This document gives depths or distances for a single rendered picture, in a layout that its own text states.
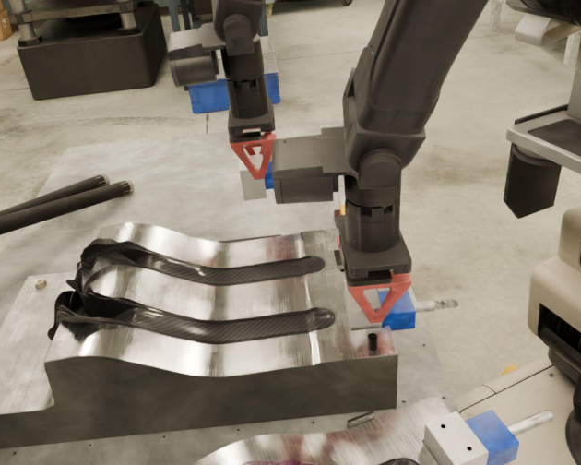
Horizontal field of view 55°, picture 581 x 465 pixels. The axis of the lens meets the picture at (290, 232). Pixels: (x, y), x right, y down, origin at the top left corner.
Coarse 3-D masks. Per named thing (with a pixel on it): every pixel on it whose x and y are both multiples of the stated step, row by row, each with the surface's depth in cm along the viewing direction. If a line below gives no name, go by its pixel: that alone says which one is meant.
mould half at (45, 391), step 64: (192, 256) 77; (256, 256) 78; (320, 256) 76; (0, 384) 65; (64, 384) 60; (128, 384) 60; (192, 384) 61; (256, 384) 61; (320, 384) 62; (384, 384) 63; (0, 448) 65
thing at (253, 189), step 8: (240, 160) 88; (256, 160) 87; (240, 168) 85; (256, 168) 85; (240, 176) 85; (248, 176) 85; (248, 184) 86; (256, 184) 86; (264, 184) 86; (272, 184) 86; (248, 192) 87; (256, 192) 87; (264, 192) 87
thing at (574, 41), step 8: (496, 0) 471; (504, 0) 464; (496, 8) 475; (496, 16) 478; (496, 24) 482; (576, 32) 379; (568, 40) 386; (576, 40) 382; (568, 48) 387; (576, 48) 385; (568, 56) 389; (576, 56) 389; (568, 64) 390
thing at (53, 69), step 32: (32, 0) 442; (64, 0) 430; (96, 0) 419; (128, 0) 400; (32, 32) 407; (64, 32) 434; (96, 32) 425; (128, 32) 408; (160, 32) 503; (32, 64) 412; (64, 64) 414; (96, 64) 416; (128, 64) 419; (32, 96) 428; (64, 96) 427
